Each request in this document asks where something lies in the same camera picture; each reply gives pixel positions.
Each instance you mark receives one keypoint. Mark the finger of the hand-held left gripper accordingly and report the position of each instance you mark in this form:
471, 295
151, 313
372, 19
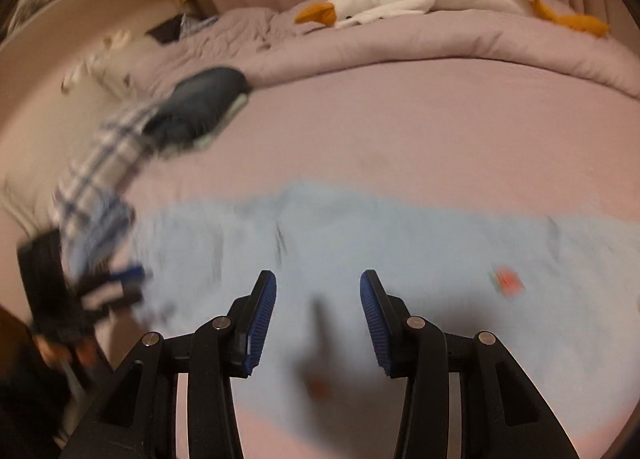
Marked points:
115, 301
125, 276

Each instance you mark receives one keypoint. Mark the light green folded cloth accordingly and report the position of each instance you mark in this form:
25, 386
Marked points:
225, 121

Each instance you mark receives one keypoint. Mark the blue patterned cloth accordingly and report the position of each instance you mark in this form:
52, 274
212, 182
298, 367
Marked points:
192, 25

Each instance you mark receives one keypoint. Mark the dark blue folded clothes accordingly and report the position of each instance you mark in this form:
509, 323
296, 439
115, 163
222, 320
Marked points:
200, 94

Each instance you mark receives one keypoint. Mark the white patterned pillow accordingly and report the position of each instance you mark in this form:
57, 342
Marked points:
107, 64

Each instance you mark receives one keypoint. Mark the lilac quilt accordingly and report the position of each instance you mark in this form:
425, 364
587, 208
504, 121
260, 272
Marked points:
400, 39

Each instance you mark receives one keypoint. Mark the plaid shirt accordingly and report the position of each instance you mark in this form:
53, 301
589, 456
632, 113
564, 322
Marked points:
100, 164

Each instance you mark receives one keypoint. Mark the person's left forearm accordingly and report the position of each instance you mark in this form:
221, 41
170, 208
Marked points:
25, 399

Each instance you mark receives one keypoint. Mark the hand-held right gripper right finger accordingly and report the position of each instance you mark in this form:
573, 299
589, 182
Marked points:
372, 309

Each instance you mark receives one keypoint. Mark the light blue denim pants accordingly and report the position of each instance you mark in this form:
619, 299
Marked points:
425, 264

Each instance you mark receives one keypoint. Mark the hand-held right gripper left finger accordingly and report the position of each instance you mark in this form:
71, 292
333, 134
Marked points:
262, 309

